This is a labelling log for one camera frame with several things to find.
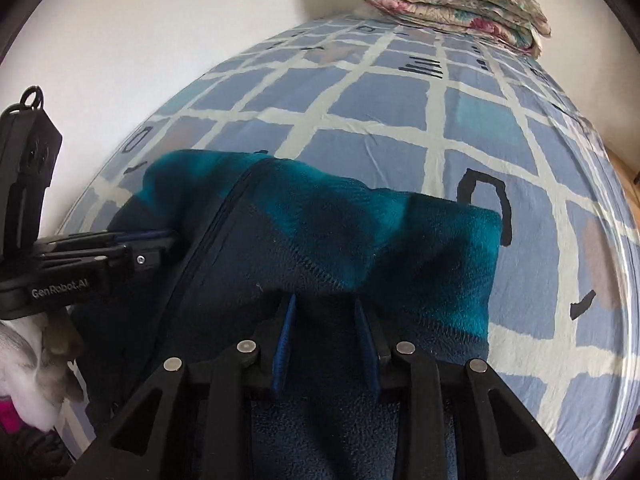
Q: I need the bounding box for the teal plaid fleece jacket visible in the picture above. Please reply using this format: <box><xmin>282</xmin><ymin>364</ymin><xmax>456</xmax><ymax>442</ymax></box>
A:
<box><xmin>72</xmin><ymin>151</ymin><xmax>502</xmax><ymax>479</ymax></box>

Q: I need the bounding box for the left gloved hand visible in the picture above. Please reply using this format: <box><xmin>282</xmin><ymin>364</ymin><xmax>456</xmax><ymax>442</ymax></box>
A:
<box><xmin>1</xmin><ymin>308</ymin><xmax>84</xmax><ymax>432</ymax></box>

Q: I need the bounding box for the pink sleeve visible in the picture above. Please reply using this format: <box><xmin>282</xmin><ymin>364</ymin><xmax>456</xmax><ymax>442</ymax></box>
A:
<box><xmin>0</xmin><ymin>398</ymin><xmax>24</xmax><ymax>434</ymax></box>

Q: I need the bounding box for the blue checked bed sheet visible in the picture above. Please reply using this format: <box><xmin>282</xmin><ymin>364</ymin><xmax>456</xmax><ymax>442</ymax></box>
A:
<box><xmin>61</xmin><ymin>16</ymin><xmax>639</xmax><ymax>479</ymax></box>

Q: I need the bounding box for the folded floral quilt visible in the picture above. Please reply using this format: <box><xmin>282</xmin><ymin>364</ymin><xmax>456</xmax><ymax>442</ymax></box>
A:
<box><xmin>363</xmin><ymin>0</ymin><xmax>552</xmax><ymax>58</ymax></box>

